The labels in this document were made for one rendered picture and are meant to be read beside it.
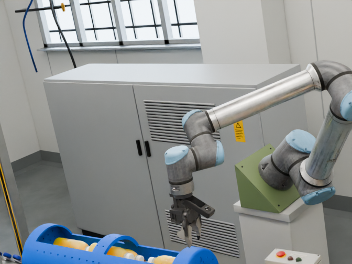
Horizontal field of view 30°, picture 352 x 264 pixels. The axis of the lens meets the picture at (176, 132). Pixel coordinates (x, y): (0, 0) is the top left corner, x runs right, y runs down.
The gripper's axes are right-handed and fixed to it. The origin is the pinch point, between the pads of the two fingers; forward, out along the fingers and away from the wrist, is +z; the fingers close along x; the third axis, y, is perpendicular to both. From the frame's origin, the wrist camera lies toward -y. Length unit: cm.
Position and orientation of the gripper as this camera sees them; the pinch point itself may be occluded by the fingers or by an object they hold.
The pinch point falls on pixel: (195, 241)
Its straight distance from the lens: 252.5
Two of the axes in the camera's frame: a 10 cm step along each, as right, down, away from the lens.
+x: -5.6, 3.2, -7.6
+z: 1.6, 9.5, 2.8
